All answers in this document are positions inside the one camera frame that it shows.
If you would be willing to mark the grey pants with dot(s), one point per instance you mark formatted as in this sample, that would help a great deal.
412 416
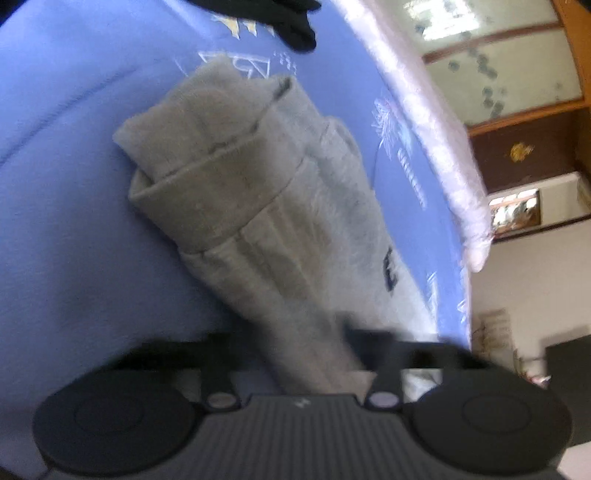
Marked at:
258 207

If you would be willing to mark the wooden wardrobe with glass doors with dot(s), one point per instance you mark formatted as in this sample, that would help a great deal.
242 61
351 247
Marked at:
508 60

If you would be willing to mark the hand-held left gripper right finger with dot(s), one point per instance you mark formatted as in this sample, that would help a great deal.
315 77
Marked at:
369 341

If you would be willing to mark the dark brown door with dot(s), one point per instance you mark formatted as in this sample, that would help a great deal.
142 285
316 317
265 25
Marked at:
554 152

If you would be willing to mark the black cloth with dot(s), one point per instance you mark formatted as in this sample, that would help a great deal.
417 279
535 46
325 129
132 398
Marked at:
286 23

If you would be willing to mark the blue printed bedsheet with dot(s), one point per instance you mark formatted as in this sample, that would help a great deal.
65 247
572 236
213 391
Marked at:
69 184

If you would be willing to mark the dark cabinet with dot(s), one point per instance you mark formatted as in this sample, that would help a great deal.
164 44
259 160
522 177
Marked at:
572 369

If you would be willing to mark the gold door ornament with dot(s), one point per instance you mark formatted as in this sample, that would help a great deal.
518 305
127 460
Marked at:
521 152

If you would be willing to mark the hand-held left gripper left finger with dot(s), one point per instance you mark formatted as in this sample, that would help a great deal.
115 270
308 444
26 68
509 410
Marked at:
217 369

